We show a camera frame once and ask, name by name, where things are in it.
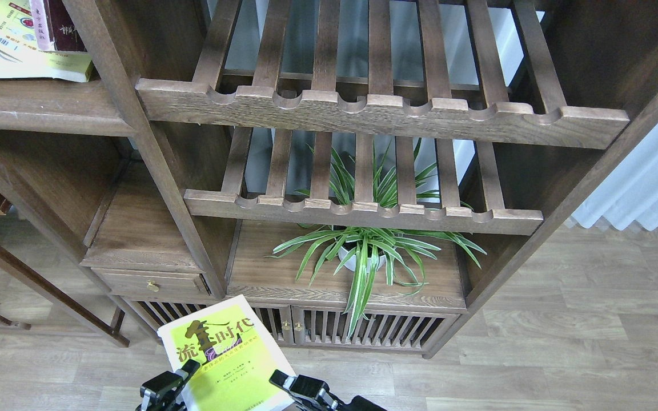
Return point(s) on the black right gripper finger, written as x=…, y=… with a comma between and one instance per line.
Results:
x=163, y=392

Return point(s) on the yellow white book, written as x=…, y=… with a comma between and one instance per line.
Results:
x=236, y=354

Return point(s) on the dark wooden bookshelf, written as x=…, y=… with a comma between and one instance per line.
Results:
x=567, y=90

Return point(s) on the green spider plant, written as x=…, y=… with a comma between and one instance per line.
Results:
x=398, y=245

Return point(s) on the white plant pot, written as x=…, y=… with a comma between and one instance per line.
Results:
x=349, y=256

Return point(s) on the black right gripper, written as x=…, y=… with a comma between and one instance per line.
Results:
x=314, y=394

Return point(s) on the white curtain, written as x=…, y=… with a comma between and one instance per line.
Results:
x=629, y=194

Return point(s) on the green blue illustrated book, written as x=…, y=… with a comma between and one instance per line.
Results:
x=20, y=57

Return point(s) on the slatted cabinet door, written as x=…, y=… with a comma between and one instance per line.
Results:
x=276, y=318
x=380, y=330

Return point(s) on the wooden drawer brass knob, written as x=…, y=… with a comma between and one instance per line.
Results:
x=127, y=282

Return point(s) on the maroon thick book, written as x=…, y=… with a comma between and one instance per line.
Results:
x=54, y=29

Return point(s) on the right slatted cabinet door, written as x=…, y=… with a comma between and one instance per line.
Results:
x=380, y=330

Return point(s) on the left slatted cabinet door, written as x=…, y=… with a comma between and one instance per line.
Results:
x=276, y=318

